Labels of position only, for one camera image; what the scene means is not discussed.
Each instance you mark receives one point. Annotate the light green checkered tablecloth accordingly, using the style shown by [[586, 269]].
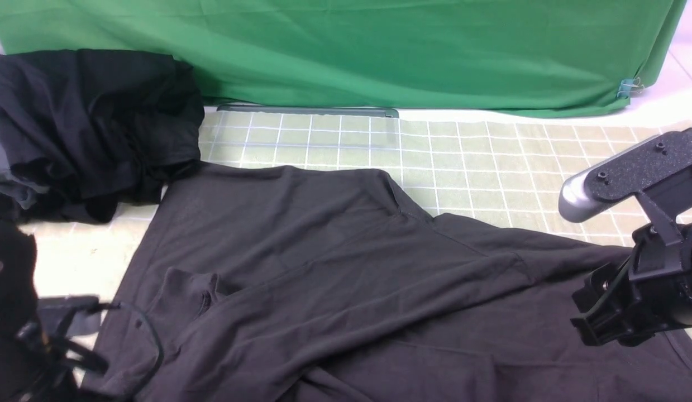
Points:
[[505, 172]]

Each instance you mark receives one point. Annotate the blue binder clip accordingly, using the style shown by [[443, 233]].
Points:
[[629, 87]]

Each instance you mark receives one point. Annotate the pile of black clothes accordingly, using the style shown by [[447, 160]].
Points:
[[84, 130]]

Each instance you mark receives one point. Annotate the black robot arm image left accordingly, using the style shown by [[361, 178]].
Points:
[[37, 356]]

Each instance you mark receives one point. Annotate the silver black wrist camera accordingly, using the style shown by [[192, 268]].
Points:
[[659, 168]]

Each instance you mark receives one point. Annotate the dark gray long-sleeve shirt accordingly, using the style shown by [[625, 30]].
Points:
[[284, 284]]

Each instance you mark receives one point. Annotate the green backdrop cloth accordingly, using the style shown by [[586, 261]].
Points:
[[542, 59]]

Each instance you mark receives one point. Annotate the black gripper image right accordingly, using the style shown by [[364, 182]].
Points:
[[612, 309]]

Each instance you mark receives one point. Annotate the black cable image left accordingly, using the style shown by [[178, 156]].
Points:
[[133, 352]]

